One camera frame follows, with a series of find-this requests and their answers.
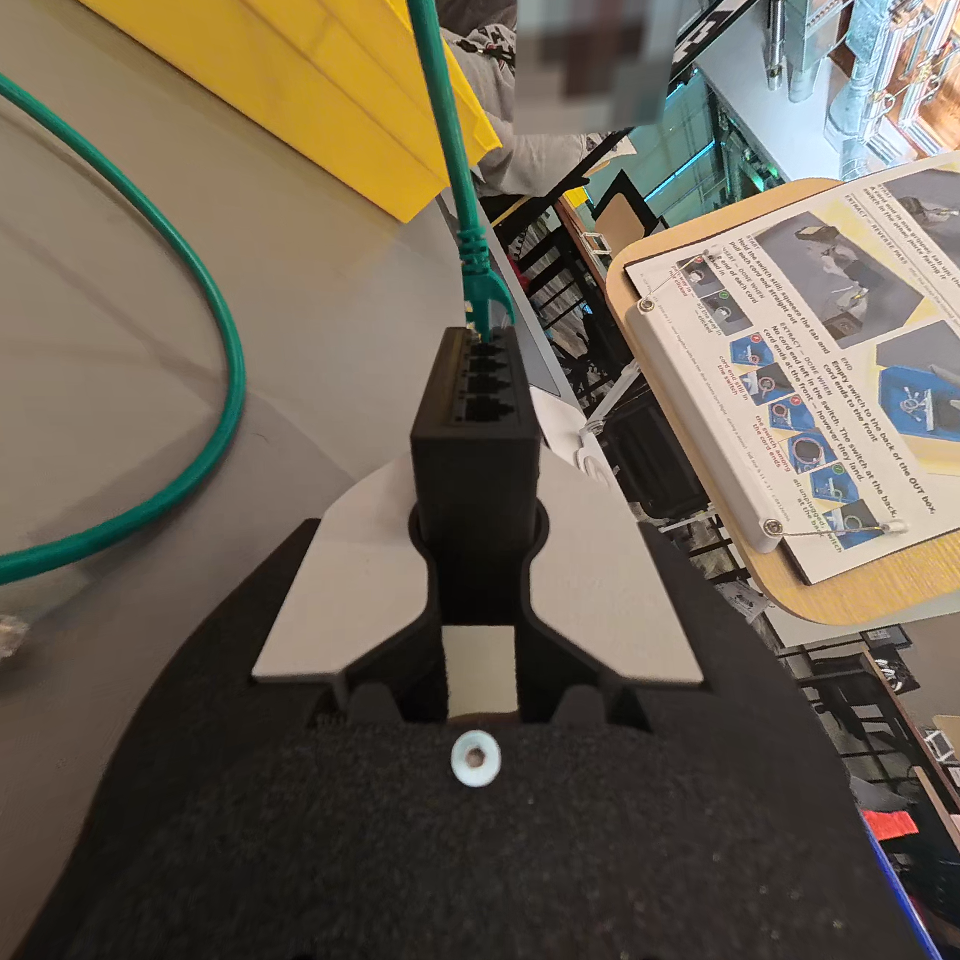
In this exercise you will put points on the metal ducts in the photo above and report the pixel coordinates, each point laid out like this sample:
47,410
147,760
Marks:
862,82

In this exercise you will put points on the wooden instruction board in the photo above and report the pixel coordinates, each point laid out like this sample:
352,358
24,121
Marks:
900,592

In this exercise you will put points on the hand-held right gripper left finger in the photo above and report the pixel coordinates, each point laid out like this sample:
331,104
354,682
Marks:
360,592

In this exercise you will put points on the printed instruction sheet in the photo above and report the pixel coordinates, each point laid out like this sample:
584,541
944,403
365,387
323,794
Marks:
825,337

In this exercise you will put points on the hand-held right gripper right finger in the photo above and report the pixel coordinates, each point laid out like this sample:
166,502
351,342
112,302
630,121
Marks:
607,592

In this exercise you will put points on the yellow plastic bin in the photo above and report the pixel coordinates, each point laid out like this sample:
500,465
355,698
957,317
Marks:
300,90

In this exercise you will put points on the black network switch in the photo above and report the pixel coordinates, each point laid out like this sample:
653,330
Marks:
476,480

